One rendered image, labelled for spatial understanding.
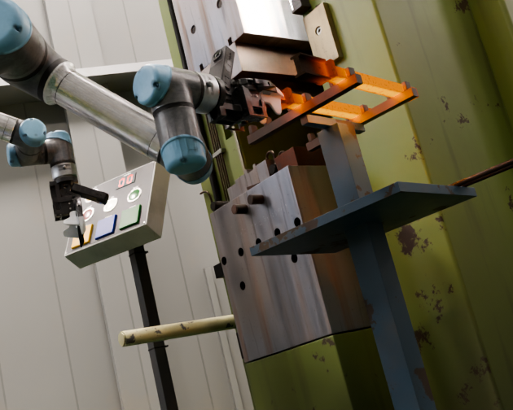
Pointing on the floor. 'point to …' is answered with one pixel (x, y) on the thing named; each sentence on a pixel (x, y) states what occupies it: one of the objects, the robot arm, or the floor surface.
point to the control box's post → (161, 372)
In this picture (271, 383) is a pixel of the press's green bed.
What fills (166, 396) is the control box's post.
